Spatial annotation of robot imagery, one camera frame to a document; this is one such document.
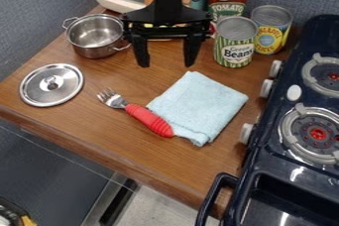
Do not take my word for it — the toy stove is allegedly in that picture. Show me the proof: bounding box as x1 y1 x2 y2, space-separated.
193 13 339 226

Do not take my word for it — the red tomato can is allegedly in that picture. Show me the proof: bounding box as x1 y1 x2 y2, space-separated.
206 0 251 40

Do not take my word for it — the blue cloth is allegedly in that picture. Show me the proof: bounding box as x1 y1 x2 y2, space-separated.
144 70 251 149

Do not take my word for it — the yellow pineapple can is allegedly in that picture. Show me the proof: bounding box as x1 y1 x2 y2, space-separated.
249 4 294 56

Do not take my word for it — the silver pot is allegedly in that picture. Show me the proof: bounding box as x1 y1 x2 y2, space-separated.
60 13 134 60

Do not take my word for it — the silver lid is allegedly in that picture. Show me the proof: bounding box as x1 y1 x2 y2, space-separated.
17 62 86 109

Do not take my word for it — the green striped can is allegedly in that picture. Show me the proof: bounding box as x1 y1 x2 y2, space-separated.
213 15 260 69

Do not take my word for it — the red fork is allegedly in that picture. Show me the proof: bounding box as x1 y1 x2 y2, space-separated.
95 86 178 139

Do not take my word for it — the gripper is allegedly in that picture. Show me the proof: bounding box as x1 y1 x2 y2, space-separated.
119 0 215 69

